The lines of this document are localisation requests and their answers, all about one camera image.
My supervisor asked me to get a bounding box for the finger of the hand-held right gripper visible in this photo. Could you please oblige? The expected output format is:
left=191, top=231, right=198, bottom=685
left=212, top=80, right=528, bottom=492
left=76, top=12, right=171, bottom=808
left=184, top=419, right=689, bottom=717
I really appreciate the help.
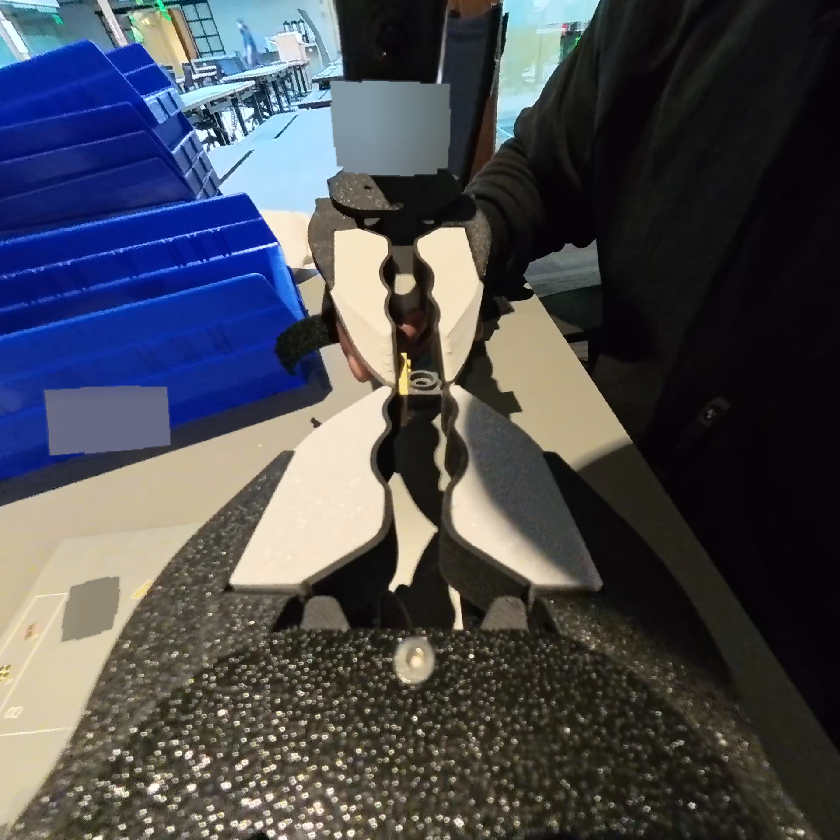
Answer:
left=331, top=228, right=401, bottom=389
left=416, top=225, right=487, bottom=383

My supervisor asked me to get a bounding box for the person's right forearm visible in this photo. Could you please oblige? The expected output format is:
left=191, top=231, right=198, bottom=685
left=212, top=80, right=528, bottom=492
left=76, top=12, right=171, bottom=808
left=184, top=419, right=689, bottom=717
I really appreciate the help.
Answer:
left=461, top=105, right=611, bottom=304

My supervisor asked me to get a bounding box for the grey instruction booklet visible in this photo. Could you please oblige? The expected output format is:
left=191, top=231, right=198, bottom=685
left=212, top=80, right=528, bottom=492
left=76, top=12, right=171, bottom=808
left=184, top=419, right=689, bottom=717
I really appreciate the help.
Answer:
left=0, top=521, right=204, bottom=821

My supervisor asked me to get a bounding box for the stack of blue storage bins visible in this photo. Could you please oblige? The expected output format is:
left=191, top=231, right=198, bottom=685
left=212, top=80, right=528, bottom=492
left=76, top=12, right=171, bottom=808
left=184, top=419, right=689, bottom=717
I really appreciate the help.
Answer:
left=0, top=39, right=331, bottom=483

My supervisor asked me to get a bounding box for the grey desk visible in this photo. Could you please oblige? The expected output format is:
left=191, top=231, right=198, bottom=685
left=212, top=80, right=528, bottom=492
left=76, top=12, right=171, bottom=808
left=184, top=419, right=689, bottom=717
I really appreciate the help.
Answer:
left=0, top=85, right=840, bottom=840

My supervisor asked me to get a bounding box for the long grey table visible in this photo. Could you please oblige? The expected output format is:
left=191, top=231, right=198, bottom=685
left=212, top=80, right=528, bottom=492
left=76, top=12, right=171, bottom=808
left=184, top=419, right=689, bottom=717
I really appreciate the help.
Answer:
left=178, top=60, right=311, bottom=147

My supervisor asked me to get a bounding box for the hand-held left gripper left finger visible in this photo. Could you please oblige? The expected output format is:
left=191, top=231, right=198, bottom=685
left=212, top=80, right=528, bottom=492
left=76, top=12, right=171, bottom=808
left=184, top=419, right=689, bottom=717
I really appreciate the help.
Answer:
left=228, top=387, right=395, bottom=593

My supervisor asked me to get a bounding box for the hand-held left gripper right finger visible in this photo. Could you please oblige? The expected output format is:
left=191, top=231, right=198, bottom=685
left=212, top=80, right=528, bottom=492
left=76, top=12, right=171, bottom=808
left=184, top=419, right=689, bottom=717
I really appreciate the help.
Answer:
left=441, top=387, right=603, bottom=592

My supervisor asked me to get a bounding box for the person's right hand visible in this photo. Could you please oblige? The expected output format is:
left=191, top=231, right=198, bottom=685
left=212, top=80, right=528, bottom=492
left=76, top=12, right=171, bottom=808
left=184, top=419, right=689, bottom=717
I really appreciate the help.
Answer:
left=338, top=305, right=490, bottom=385

